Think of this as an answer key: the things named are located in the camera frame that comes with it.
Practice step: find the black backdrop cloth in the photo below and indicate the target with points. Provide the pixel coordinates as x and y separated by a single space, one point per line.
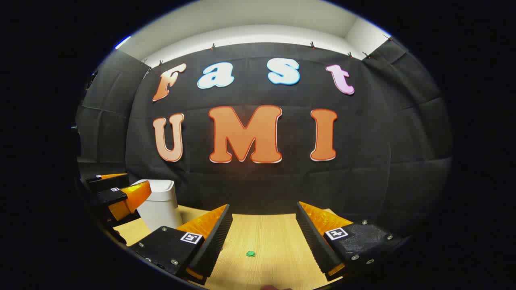
262 185

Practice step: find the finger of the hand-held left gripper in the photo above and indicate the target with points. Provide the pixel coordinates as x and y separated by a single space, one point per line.
107 183
109 197

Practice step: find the white desktop garbage bin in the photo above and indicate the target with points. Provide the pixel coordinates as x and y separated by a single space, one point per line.
161 209

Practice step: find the wooden desktop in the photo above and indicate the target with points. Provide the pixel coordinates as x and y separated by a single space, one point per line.
266 233

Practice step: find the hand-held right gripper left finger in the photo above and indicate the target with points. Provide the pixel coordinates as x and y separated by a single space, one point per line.
215 241

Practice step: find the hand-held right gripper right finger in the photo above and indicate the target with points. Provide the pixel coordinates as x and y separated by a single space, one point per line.
314 241

